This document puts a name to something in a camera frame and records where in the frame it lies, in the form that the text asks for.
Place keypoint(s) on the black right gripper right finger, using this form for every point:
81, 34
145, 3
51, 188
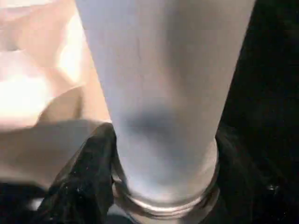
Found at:
245, 182

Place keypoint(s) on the white plastic table top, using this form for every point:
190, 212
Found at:
46, 93

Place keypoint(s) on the black work mat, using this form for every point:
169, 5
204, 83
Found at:
264, 70

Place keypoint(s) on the white plastic table leg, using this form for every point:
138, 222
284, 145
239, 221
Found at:
158, 93

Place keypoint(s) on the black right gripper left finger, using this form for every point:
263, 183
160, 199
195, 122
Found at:
81, 182

